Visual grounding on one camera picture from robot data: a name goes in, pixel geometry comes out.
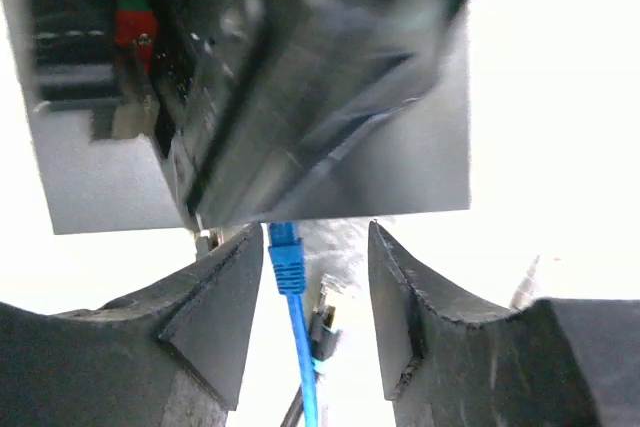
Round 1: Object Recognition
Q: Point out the blue ethernet cable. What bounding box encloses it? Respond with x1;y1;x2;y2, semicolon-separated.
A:
267;220;321;427

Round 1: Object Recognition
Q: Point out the grey ethernet cable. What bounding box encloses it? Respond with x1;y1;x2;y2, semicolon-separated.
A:
509;254;544;311

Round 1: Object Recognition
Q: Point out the black braided ethernet cable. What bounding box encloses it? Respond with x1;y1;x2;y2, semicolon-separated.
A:
192;226;231;263

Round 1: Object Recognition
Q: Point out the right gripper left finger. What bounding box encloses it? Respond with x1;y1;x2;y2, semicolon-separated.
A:
1;224;263;426

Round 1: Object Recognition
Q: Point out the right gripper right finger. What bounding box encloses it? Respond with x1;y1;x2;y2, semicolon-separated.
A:
368;223;639;426

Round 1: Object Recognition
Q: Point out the black network switch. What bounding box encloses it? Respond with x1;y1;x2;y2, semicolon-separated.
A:
1;0;471;235

